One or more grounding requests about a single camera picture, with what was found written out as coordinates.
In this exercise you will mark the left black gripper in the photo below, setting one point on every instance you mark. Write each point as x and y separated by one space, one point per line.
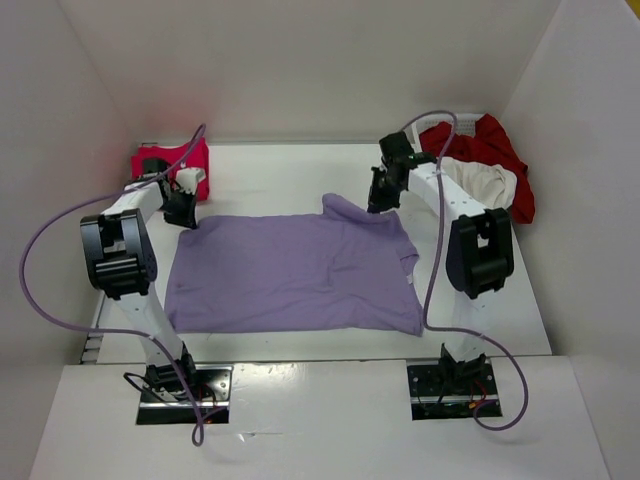
186 219

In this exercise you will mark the white plastic laundry basket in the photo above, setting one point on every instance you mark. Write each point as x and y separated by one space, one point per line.
466 124

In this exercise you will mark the pink t shirt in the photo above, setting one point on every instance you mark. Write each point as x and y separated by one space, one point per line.
199 158

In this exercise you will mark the lavender t shirt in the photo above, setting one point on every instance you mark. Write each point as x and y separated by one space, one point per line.
341 268

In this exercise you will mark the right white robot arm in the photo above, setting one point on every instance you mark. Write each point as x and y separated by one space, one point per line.
474 246

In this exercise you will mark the cream white t shirt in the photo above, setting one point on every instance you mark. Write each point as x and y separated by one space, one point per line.
494 186

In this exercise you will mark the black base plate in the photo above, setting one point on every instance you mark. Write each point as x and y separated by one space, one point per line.
437 394
160 407

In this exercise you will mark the dark red t shirt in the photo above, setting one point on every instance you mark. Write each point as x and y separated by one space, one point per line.
490 146

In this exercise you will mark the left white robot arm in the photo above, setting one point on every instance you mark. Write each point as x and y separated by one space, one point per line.
173 369

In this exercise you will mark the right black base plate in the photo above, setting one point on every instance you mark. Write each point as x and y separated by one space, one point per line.
437 394

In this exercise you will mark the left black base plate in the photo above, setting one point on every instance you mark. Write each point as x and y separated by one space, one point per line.
160 407

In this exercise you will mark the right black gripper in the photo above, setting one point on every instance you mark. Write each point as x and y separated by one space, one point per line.
376 202

